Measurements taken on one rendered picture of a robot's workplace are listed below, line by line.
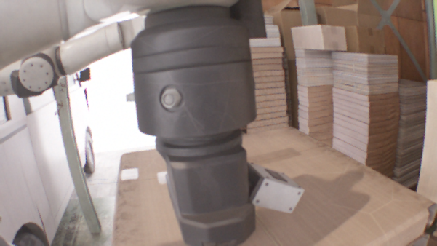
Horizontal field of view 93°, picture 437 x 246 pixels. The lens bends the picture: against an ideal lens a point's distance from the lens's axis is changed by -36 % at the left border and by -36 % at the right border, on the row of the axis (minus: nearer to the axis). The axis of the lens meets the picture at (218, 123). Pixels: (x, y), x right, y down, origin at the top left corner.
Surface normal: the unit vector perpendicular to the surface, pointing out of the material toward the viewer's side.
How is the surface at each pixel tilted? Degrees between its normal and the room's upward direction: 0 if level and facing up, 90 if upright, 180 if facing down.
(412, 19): 90
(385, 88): 88
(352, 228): 0
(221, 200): 90
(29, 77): 124
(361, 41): 90
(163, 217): 0
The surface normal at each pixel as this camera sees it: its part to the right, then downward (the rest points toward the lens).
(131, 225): -0.09, -0.97
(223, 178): 0.25, 0.21
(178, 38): -0.05, 0.25
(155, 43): -0.37, 0.25
